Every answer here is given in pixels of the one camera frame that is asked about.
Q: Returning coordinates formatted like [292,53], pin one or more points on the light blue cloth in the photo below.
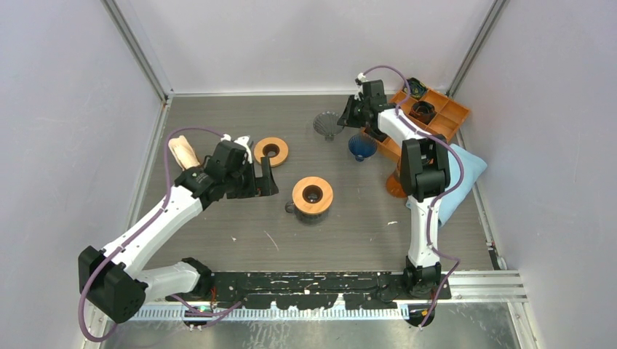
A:
[465,168]

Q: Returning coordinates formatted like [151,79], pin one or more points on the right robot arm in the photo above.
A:
[424,174]

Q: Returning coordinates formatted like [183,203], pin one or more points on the wooden ring dripper stand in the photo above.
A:
[312,195]

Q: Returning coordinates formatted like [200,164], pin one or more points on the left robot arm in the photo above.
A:
[114,279]

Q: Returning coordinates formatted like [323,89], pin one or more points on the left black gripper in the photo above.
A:
[261,186]

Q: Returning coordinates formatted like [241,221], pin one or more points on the grey transparent dripper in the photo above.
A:
[326,125]

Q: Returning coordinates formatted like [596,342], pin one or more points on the grey glass mug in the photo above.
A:
[305,218]

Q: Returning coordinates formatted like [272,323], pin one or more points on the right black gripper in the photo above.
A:
[346,118]

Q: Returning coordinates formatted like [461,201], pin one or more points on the dark capsule green yellow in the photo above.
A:
[415,88]

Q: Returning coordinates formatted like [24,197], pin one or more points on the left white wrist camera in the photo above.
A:
[246,143]

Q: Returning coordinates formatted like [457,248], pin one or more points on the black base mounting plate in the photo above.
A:
[310,290]

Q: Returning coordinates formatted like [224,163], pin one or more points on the blue transparent dripper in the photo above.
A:
[362,147]

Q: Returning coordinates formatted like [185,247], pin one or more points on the orange compartment tray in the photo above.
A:
[448,120]

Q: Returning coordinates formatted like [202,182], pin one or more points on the amber glass cup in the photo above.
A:
[393,184]

